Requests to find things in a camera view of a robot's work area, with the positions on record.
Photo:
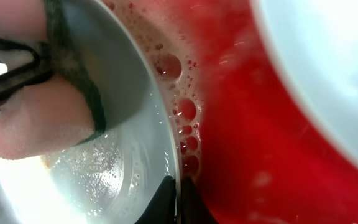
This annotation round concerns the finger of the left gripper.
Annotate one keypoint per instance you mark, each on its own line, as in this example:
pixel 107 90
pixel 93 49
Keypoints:
pixel 37 70

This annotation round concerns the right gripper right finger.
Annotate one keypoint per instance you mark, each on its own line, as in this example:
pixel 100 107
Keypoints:
pixel 192 207

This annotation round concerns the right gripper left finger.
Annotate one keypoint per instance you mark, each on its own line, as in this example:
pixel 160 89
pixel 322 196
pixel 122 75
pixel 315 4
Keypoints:
pixel 161 209

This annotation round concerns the light blue plate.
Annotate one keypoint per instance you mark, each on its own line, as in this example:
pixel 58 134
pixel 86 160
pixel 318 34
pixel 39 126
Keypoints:
pixel 112 178
pixel 313 45

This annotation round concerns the pink sponge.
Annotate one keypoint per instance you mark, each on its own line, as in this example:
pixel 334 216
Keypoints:
pixel 56 114

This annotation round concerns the red plastic tray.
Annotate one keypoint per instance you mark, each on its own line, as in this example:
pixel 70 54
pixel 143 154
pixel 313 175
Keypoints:
pixel 254 155

